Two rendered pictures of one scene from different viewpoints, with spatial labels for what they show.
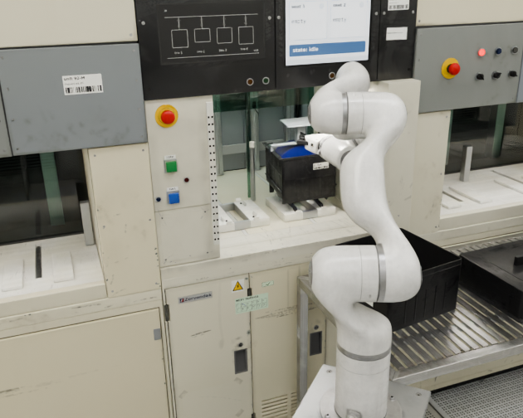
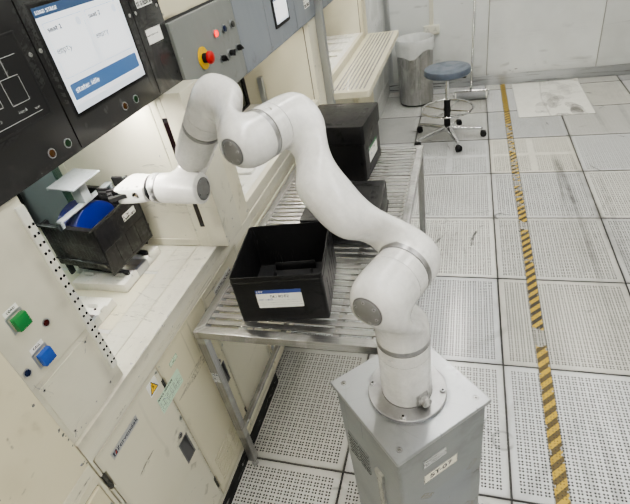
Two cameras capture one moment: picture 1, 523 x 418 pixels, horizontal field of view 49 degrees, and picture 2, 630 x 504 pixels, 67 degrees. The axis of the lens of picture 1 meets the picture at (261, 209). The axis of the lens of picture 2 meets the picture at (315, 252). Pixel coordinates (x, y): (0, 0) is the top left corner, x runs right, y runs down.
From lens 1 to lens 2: 0.84 m
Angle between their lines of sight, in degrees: 45
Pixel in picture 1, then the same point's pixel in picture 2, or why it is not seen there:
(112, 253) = (12, 487)
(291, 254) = (176, 315)
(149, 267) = (64, 457)
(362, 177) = (344, 190)
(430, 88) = not seen: hidden behind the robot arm
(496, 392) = not seen: hidden behind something
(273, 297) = (182, 367)
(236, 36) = (4, 97)
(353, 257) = (400, 269)
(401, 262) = (428, 246)
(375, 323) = (416, 312)
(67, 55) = not seen: outside the picture
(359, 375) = (423, 363)
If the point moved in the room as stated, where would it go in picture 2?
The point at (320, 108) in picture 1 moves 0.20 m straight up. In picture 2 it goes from (251, 139) to (221, 19)
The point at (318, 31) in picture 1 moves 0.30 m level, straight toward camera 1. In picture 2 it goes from (89, 55) to (164, 60)
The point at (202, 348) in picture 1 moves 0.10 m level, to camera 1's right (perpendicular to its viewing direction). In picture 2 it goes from (155, 474) to (181, 446)
